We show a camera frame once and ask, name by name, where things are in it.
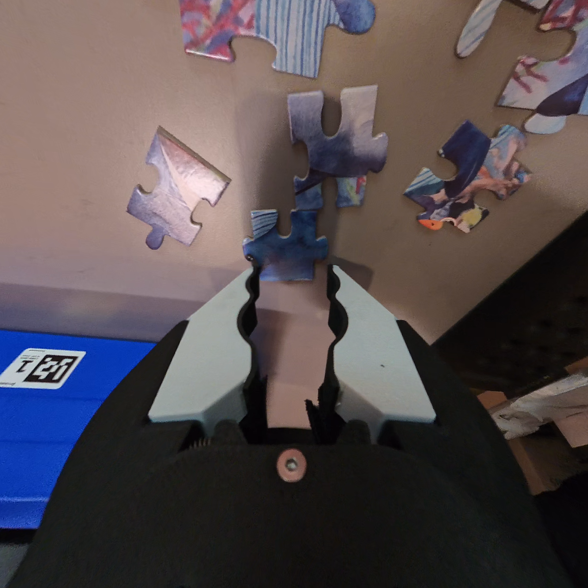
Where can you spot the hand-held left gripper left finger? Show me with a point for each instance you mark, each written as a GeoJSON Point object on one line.
{"type": "Point", "coordinates": [206, 358]}

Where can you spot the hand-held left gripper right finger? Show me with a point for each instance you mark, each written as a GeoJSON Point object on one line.
{"type": "Point", "coordinates": [376, 363]}

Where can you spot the dark blue puzzle piece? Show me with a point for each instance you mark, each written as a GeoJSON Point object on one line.
{"type": "Point", "coordinates": [285, 252]}

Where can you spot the jigsaw puzzle pieces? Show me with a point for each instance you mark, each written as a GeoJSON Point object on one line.
{"type": "Point", "coordinates": [335, 147]}

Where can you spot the blue plastic bin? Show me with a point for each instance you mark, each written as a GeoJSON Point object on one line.
{"type": "Point", "coordinates": [69, 436]}

